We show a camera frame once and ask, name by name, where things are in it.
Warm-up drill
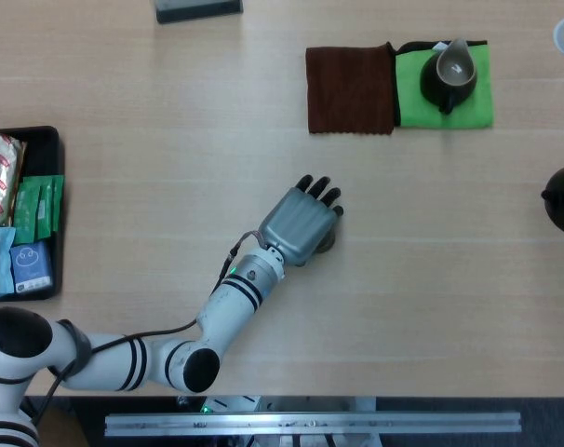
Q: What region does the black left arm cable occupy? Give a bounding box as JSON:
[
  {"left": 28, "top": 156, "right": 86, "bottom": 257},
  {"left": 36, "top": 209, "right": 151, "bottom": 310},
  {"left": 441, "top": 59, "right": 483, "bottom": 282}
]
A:
[{"left": 34, "top": 230, "right": 267, "bottom": 427}]

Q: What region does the aluminium rail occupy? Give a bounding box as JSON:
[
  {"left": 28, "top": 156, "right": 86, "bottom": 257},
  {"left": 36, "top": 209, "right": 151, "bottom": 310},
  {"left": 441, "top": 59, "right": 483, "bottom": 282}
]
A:
[{"left": 103, "top": 410, "right": 523, "bottom": 438}]

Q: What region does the card sign stand black base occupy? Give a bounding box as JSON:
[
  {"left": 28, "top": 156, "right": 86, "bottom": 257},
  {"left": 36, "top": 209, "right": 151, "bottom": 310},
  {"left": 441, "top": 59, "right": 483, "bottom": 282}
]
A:
[{"left": 154, "top": 0, "right": 244, "bottom": 25}]

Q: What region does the dark green tea cup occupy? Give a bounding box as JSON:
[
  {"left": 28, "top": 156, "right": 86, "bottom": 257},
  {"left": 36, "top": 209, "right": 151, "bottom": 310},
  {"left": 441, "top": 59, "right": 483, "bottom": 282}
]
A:
[{"left": 316, "top": 230, "right": 338, "bottom": 256}]

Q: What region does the black teapot with handle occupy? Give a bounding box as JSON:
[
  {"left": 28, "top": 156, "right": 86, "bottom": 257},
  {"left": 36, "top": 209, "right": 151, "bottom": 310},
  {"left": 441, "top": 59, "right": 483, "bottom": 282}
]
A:
[{"left": 541, "top": 163, "right": 564, "bottom": 238}]

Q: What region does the green tea packet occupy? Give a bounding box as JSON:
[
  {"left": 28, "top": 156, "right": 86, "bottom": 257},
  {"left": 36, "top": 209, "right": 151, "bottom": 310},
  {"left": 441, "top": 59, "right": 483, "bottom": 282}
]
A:
[
  {"left": 33, "top": 179, "right": 55, "bottom": 238},
  {"left": 12, "top": 176, "right": 41, "bottom": 244},
  {"left": 48, "top": 174, "right": 65, "bottom": 234}
]

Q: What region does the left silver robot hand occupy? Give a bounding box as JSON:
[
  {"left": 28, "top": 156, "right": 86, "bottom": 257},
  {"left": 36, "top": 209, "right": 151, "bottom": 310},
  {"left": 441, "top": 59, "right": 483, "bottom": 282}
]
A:
[{"left": 258, "top": 175, "right": 346, "bottom": 267}]

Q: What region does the black pitcher with pale inside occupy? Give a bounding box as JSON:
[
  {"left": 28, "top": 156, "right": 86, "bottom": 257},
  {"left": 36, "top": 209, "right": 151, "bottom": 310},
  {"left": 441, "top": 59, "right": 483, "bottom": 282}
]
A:
[{"left": 419, "top": 37, "right": 478, "bottom": 115}]

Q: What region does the black plastic tray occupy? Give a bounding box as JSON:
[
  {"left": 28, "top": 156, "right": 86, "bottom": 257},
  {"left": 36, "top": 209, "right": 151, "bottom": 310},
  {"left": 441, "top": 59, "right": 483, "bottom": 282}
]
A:
[{"left": 0, "top": 125, "right": 67, "bottom": 303}]

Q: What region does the dark blue packet with face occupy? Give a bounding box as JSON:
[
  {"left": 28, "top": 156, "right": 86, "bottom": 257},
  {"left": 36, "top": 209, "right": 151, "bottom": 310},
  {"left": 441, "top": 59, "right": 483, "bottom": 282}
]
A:
[{"left": 9, "top": 240, "right": 53, "bottom": 294}]

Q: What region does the green cloth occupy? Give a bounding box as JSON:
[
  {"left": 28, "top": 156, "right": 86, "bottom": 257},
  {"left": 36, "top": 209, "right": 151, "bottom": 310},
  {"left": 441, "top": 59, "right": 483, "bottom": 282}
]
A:
[{"left": 393, "top": 40, "right": 496, "bottom": 129}]

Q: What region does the brown cloth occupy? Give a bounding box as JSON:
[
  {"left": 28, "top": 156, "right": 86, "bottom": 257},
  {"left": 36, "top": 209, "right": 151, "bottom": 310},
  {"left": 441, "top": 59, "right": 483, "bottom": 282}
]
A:
[{"left": 304, "top": 41, "right": 397, "bottom": 136}]

